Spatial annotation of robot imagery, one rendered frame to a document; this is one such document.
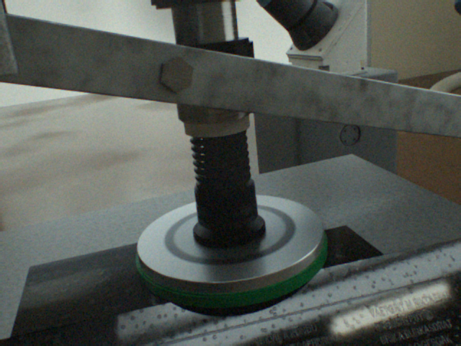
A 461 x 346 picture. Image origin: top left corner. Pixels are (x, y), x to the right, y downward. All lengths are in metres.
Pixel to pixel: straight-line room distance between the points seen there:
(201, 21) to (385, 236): 0.32
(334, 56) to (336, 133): 0.26
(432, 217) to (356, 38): 1.10
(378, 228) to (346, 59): 1.10
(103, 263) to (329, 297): 0.26
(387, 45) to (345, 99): 6.18
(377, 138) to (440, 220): 1.08
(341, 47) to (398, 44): 5.18
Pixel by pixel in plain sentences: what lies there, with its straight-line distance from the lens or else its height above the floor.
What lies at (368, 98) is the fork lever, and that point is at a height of 0.99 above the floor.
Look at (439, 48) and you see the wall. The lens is 7.23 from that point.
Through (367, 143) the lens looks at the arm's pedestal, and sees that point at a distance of 1.65.
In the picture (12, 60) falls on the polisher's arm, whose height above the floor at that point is 1.07.
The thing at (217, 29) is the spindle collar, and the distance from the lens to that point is 0.44.
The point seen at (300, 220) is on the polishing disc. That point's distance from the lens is 0.54.
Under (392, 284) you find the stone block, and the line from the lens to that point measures 0.52.
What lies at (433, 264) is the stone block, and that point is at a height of 0.81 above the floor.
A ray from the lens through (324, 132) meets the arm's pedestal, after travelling 1.54.
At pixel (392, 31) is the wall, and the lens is 6.69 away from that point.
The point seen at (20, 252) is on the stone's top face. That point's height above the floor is 0.82.
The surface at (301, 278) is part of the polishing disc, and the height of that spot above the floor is 0.83.
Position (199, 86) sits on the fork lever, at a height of 1.03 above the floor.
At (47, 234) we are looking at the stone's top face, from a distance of 0.68.
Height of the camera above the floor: 1.08
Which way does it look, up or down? 19 degrees down
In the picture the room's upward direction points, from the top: 6 degrees counter-clockwise
